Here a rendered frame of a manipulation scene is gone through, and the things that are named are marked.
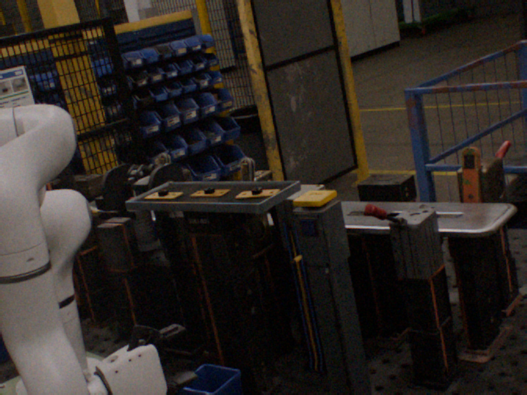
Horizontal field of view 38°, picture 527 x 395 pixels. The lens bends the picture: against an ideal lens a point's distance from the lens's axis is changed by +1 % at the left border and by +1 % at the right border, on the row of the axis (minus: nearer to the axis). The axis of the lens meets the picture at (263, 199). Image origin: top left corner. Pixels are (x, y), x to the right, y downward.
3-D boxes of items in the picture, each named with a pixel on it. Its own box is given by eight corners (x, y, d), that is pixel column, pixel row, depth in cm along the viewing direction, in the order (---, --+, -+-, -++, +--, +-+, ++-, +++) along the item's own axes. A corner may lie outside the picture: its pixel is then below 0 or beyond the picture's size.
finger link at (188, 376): (157, 385, 134) (190, 369, 137) (161, 402, 135) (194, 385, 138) (165, 392, 131) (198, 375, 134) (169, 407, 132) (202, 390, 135)
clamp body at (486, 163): (529, 295, 187) (512, 153, 177) (508, 322, 176) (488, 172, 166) (487, 291, 193) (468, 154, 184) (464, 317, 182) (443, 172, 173)
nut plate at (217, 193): (231, 190, 155) (230, 185, 155) (220, 197, 152) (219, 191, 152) (200, 191, 160) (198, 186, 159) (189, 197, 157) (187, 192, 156)
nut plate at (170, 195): (184, 193, 161) (183, 188, 161) (172, 199, 158) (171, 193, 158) (155, 193, 166) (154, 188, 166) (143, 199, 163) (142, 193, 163)
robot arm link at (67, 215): (17, 299, 167) (-5, 194, 162) (103, 281, 172) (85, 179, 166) (16, 319, 156) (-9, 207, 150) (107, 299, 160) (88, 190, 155)
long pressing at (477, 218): (526, 202, 164) (525, 195, 164) (488, 240, 148) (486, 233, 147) (105, 197, 250) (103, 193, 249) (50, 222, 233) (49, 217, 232)
